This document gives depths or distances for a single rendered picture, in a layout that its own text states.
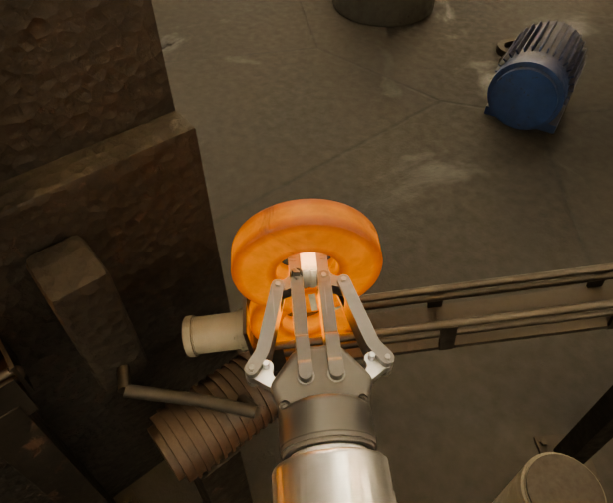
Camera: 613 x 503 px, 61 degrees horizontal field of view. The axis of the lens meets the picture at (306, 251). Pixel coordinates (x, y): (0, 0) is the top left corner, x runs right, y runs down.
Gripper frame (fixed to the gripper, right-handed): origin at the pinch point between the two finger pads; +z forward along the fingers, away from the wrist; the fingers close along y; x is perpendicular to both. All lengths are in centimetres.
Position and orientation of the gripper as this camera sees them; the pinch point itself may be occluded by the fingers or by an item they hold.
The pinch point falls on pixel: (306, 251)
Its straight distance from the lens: 52.4
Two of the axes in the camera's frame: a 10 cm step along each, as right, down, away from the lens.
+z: -0.9, -7.8, 6.2
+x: 0.0, -6.2, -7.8
